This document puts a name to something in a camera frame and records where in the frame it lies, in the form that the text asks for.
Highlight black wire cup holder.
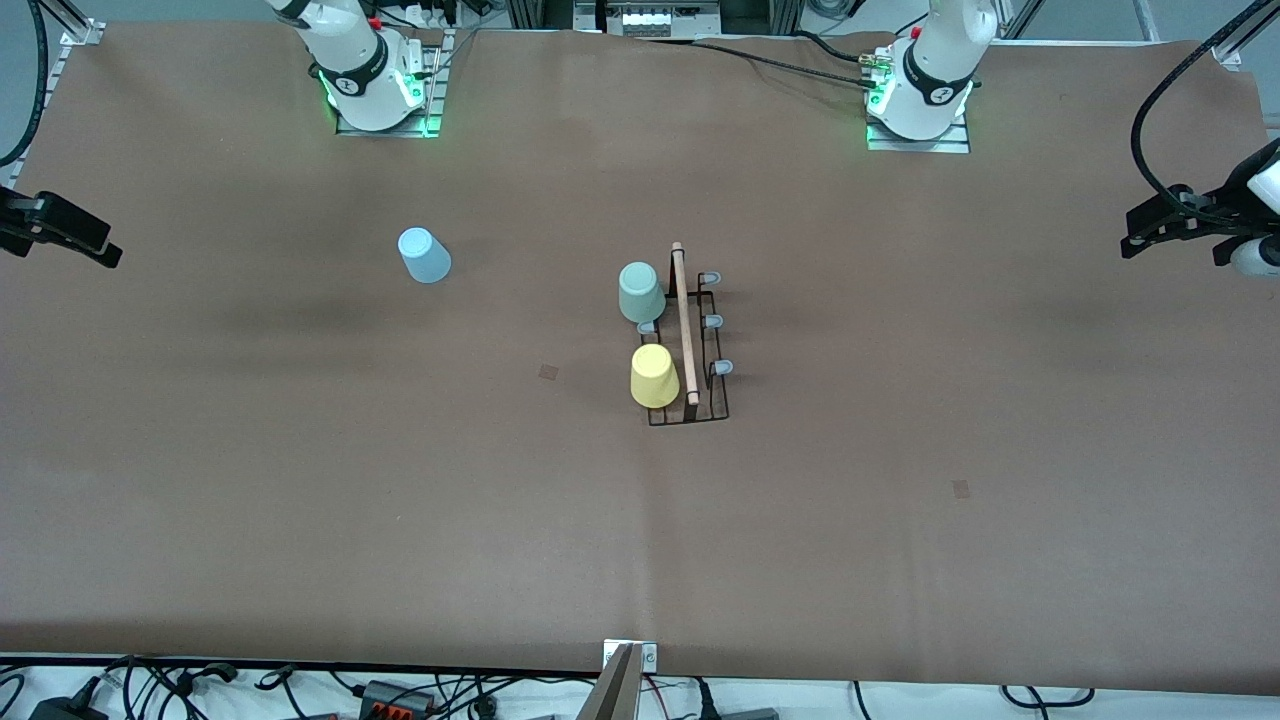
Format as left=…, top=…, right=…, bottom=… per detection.
left=637, top=242, right=735, bottom=428

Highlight pale green plastic cup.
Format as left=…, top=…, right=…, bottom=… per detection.
left=618, top=262, right=667, bottom=325

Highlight yellow plastic cup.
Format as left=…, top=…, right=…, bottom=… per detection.
left=630, top=344, right=681, bottom=410

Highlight light blue plastic cup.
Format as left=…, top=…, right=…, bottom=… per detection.
left=398, top=227, right=452, bottom=285

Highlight grey box with white sockets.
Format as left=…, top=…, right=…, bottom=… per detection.
left=575, top=0, right=721, bottom=39

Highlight orange and black connector block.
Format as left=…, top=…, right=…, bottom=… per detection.
left=358, top=680, right=437, bottom=717

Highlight brown paper table cover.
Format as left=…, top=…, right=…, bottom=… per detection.
left=0, top=20, right=1280, bottom=693

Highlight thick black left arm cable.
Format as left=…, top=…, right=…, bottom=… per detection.
left=1131, top=0, right=1280, bottom=216

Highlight perforated metal rail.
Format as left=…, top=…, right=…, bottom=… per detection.
left=10, top=45, right=77, bottom=176

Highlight aluminium frame profile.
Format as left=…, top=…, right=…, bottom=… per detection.
left=40, top=0, right=106, bottom=47
left=1208, top=0, right=1280, bottom=67

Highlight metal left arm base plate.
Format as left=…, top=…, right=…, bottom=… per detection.
left=866, top=45, right=972, bottom=155

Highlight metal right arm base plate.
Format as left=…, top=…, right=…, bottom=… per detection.
left=335, top=30, right=444, bottom=139

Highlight thin black cable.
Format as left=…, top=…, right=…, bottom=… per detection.
left=640, top=35, right=886, bottom=91

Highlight black cable loop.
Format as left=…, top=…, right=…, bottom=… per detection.
left=1000, top=685, right=1096, bottom=707

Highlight grey camera mount pole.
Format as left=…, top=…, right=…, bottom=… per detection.
left=577, top=643, right=643, bottom=720

